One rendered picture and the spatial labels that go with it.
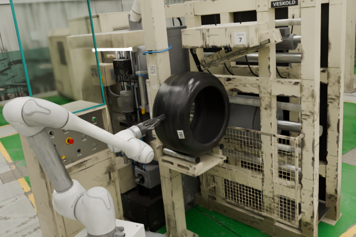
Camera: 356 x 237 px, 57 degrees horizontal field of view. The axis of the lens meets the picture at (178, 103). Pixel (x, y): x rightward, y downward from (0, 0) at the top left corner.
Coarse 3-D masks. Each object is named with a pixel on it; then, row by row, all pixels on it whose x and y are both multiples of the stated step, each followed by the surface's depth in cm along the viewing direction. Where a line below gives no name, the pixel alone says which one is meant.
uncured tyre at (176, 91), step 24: (192, 72) 231; (168, 96) 220; (192, 96) 217; (216, 96) 259; (168, 120) 217; (192, 120) 267; (216, 120) 261; (168, 144) 232; (192, 144) 223; (216, 144) 243
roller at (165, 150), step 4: (164, 148) 252; (164, 152) 251; (168, 152) 247; (172, 152) 245; (176, 152) 242; (180, 152) 241; (176, 156) 242; (180, 156) 239; (184, 156) 236; (188, 156) 234; (192, 156) 232; (196, 156) 232; (188, 160) 235; (192, 160) 231; (196, 160) 229
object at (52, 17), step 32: (32, 0) 211; (64, 0) 226; (32, 32) 213; (64, 32) 229; (32, 64) 216; (64, 64) 231; (96, 64) 250; (32, 96) 218; (64, 96) 234; (96, 96) 253
